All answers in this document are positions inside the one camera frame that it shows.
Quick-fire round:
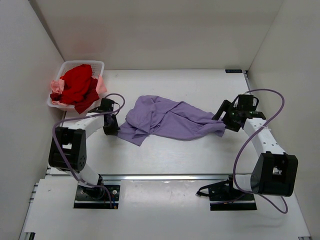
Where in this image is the purple t-shirt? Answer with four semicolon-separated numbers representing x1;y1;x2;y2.
117;95;225;146

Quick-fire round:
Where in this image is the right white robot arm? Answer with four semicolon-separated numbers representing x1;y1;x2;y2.
208;94;298;201

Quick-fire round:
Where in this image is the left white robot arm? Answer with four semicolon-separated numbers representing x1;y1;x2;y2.
48;98;120;200

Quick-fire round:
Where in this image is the dark red t-shirt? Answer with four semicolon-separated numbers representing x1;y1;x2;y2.
50;77;100;114

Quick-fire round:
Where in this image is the white plastic basket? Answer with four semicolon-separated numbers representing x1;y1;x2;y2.
46;60;105;112

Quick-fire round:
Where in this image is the pink t-shirt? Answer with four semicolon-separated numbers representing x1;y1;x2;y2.
50;76;107;95

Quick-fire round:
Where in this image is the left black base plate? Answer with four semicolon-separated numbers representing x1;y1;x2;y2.
73;180;121;210

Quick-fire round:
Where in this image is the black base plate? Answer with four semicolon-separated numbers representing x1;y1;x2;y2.
73;180;121;210
196;180;257;211

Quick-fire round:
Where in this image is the aluminium rail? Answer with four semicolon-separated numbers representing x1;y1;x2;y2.
44;156;236;182

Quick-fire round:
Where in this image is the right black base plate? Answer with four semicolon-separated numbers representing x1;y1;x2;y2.
196;180;257;211

